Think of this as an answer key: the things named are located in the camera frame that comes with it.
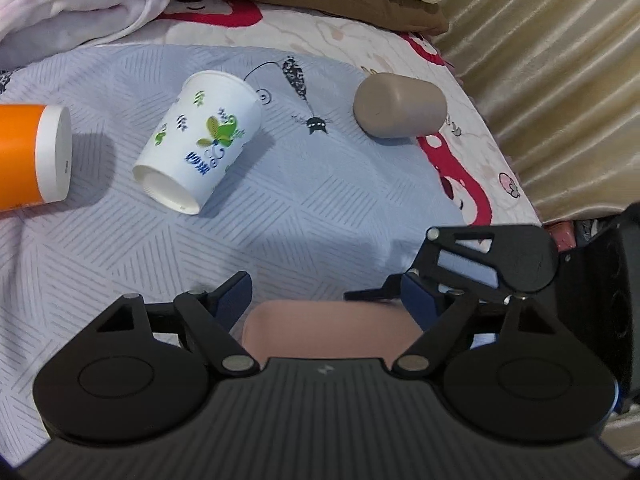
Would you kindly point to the light blue patterned cloth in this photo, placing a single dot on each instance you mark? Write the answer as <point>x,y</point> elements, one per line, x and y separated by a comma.
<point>312,207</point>

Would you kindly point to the pink tumbler cup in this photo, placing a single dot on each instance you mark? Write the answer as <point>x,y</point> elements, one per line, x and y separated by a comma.
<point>328,330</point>

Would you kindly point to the white paper cup green print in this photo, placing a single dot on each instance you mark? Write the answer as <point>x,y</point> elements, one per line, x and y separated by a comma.
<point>199,138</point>

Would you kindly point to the beige curtain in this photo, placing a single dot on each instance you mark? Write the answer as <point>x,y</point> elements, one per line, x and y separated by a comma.
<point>558,83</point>

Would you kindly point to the cartoon bear bed sheet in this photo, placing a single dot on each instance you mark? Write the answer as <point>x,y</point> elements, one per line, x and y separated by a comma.
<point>472,171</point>

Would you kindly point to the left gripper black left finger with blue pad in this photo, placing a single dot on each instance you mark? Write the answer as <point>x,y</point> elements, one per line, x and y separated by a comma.
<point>141,370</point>

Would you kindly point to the taupe brown cup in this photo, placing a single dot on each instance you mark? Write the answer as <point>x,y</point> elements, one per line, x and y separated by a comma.
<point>390,106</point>

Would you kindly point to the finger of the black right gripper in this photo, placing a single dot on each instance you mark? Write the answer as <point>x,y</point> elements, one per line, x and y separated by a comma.
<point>492,263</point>

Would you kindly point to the orange paper cup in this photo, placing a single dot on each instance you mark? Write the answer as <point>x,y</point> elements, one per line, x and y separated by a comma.
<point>36,155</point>

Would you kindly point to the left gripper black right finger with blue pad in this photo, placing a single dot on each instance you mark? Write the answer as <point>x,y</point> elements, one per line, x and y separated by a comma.
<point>535,385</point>

